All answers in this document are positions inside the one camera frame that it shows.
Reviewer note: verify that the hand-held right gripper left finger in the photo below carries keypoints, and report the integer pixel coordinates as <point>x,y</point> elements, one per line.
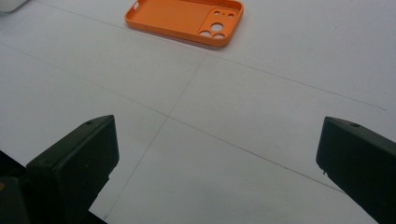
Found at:
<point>71,168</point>

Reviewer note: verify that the white table mat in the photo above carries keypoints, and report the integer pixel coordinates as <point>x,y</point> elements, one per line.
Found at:
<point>249,109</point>

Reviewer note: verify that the orange phone case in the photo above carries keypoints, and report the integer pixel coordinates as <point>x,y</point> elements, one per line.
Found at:
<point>169,17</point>

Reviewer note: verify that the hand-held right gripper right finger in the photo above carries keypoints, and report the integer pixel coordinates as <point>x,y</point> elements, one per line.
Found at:
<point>361,161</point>

